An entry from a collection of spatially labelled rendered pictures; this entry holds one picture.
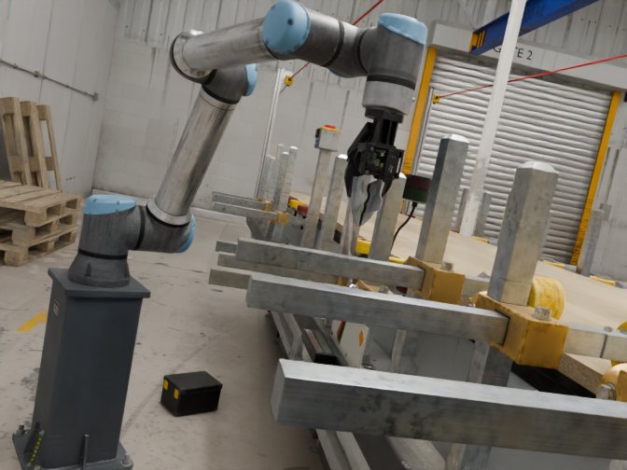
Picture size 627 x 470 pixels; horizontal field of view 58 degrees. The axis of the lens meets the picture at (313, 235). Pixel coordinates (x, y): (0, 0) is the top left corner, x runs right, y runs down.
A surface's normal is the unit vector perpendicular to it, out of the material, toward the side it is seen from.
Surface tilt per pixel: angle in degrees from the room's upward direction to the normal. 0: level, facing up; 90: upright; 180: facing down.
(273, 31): 90
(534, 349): 90
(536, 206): 90
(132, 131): 90
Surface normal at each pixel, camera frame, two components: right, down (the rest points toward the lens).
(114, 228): 0.54, 0.20
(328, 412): 0.18, 0.15
